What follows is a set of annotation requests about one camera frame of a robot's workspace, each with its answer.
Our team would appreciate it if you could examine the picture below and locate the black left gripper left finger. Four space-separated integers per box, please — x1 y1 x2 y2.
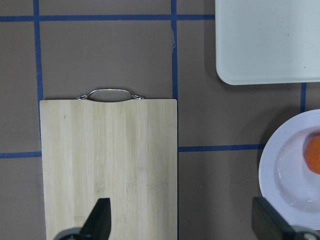
80 198 112 240

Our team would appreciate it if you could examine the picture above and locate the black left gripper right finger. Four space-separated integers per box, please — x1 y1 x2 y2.
251 197 295 240

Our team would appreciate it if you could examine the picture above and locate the orange fruit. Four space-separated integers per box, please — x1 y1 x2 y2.
304 135 320 175

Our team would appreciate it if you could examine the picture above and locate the cream rectangular tray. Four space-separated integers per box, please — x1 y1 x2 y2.
215 0 320 86

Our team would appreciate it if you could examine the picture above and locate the white round plate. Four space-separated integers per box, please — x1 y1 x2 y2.
258 109 320 231

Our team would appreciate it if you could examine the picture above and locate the wooden cutting board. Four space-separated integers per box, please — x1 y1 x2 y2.
39 96 178 240

